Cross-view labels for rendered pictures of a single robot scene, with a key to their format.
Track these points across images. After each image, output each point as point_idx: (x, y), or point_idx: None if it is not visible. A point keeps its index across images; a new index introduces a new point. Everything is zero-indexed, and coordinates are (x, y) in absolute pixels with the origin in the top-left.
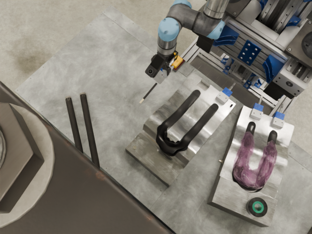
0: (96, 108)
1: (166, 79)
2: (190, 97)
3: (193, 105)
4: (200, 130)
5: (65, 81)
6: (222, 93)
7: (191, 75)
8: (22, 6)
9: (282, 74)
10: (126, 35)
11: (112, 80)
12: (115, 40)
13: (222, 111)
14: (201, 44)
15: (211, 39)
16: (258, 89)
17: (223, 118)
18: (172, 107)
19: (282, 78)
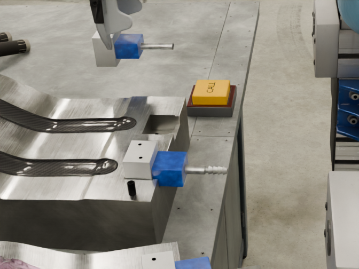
0: (7, 71)
1: None
2: (103, 122)
3: (80, 135)
4: (5, 173)
5: (44, 28)
6: (153, 145)
7: (171, 97)
8: (260, 86)
9: (329, 181)
10: (210, 36)
11: (88, 61)
12: (185, 32)
13: (99, 185)
14: (331, 134)
15: (335, 100)
16: None
17: (77, 196)
18: (48, 108)
19: (328, 207)
